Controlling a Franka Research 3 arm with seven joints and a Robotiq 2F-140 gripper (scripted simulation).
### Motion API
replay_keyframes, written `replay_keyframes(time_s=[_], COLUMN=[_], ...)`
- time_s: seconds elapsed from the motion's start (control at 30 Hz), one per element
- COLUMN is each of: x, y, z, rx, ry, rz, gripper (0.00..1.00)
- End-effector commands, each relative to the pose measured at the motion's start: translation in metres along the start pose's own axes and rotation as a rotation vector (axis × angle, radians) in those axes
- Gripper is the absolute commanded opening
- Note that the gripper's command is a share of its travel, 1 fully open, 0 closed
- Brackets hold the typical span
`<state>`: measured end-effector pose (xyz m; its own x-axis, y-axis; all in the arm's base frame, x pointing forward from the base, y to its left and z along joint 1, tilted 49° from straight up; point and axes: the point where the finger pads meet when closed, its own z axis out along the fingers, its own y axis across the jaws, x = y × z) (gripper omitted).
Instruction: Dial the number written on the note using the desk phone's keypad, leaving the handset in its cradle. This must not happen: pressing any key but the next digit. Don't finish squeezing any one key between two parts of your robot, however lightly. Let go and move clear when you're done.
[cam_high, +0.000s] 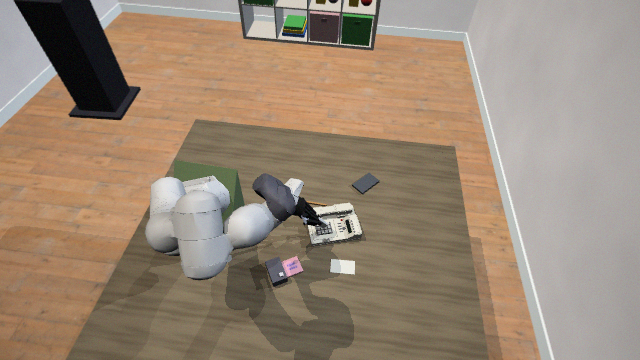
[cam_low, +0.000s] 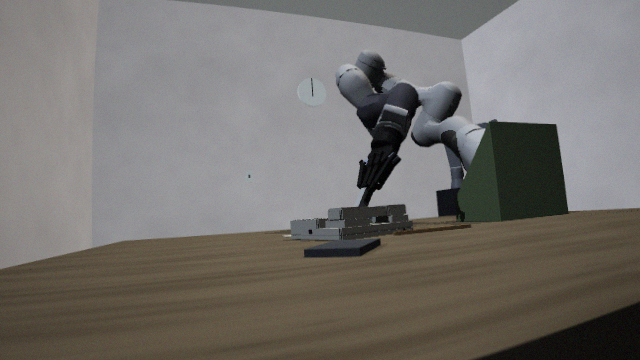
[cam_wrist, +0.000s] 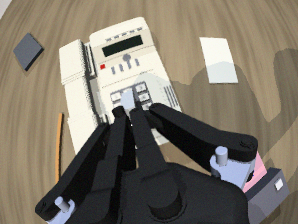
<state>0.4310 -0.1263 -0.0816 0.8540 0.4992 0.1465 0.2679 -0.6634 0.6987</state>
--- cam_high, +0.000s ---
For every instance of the white telephone handset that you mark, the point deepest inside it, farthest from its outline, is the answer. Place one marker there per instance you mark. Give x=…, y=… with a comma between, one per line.
x=338, y=209

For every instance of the white sheet of paper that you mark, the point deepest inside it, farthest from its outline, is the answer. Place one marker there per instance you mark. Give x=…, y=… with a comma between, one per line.
x=342, y=266

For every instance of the pink sticky note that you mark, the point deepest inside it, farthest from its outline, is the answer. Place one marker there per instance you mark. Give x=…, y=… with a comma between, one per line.
x=292, y=266

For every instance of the white desk phone body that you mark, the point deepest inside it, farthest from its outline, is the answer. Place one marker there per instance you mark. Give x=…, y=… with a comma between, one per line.
x=340, y=229

